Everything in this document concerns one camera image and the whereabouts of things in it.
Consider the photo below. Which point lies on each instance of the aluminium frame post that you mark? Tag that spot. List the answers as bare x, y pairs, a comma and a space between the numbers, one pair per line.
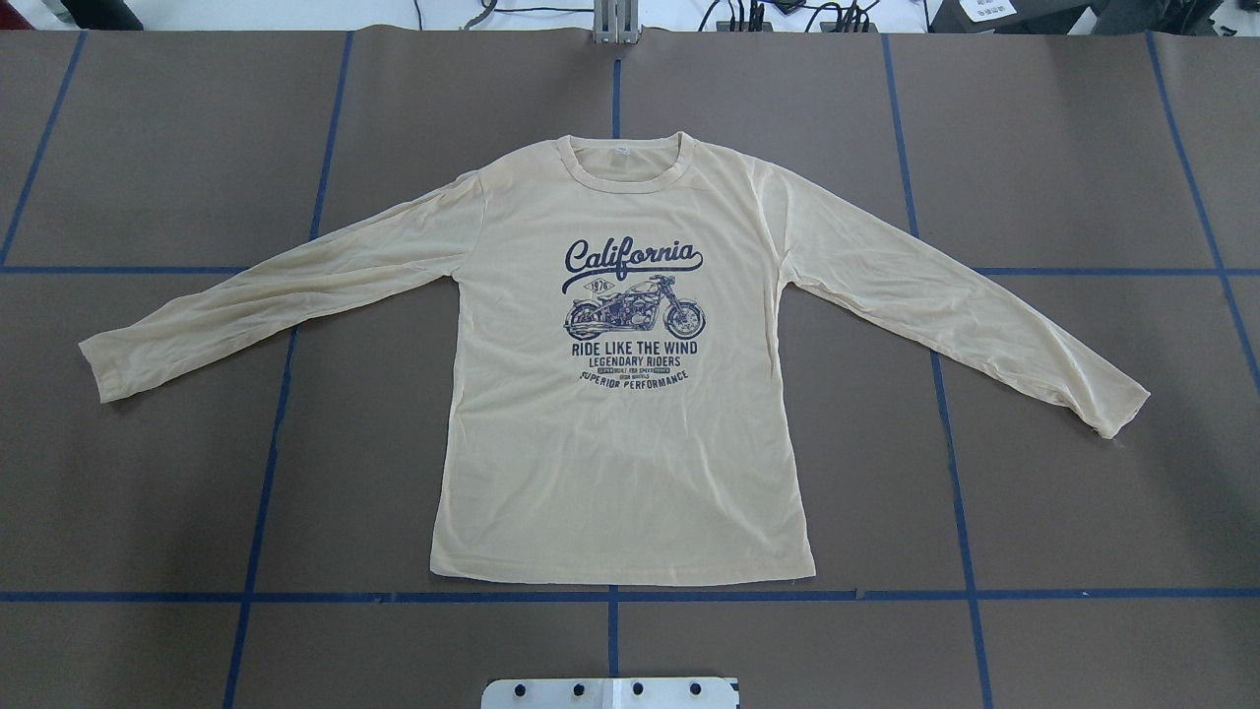
616, 22

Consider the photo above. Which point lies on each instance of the cream long-sleeve printed shirt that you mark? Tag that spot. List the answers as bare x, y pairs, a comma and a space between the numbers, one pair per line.
618, 412

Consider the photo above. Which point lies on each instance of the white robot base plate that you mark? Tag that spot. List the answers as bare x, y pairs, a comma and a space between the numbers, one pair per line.
612, 692

